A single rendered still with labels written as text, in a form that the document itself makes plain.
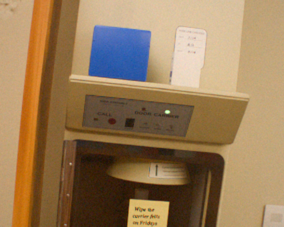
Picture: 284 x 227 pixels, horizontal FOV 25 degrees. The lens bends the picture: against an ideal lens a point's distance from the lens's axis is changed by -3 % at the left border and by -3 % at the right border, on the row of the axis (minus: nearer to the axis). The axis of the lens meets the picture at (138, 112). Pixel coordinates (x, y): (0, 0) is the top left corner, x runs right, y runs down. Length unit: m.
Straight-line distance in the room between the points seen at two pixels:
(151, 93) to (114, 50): 0.10
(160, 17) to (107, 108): 0.21
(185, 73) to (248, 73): 0.57
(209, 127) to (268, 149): 0.56
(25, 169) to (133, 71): 0.26
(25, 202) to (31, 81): 0.22
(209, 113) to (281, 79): 0.60
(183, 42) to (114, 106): 0.19
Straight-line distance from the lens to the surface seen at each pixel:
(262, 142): 1.75
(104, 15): 1.25
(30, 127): 1.16
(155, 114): 1.18
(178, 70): 1.17
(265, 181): 1.77
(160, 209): 1.27
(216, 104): 1.17
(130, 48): 1.14
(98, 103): 1.16
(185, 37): 1.26
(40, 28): 1.16
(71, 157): 1.24
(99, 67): 1.13
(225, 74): 1.27
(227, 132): 1.23
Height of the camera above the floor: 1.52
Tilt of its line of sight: 3 degrees down
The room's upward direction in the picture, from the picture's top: 6 degrees clockwise
